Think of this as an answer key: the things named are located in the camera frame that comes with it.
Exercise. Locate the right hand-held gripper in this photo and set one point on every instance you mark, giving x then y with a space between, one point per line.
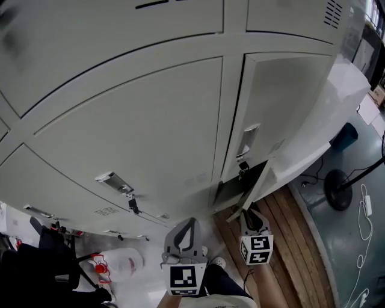
258 249

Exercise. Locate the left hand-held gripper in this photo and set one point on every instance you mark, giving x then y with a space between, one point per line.
182 276

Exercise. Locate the grey metal locker cabinet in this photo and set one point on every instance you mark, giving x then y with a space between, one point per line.
135 120

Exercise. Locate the person's right forearm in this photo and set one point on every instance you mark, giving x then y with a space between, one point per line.
267 285

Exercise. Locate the person's left white shoe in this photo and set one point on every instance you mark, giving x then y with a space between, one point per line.
204 251

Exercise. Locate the person's white shoe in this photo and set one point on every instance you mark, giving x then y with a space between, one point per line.
218 262
204 251

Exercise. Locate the wooden slat platform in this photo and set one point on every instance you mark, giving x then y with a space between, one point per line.
285 225

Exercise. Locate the person's right white shoe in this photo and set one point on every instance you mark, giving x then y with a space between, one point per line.
218 262

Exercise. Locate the person's dark trousers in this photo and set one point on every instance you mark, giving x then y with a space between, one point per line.
222 282

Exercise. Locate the person's white shirt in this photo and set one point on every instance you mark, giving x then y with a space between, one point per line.
216 302

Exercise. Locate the black standing fan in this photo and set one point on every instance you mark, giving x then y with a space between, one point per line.
338 189

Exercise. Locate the dark teal bin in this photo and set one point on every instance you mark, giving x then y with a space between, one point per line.
346 136

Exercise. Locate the black office chair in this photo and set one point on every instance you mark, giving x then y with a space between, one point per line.
36 264

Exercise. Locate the white board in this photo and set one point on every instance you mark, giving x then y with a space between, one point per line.
368 109

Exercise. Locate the large white housing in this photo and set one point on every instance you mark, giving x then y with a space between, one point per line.
340 87

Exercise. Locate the cardboard box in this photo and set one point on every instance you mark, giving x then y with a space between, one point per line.
377 94

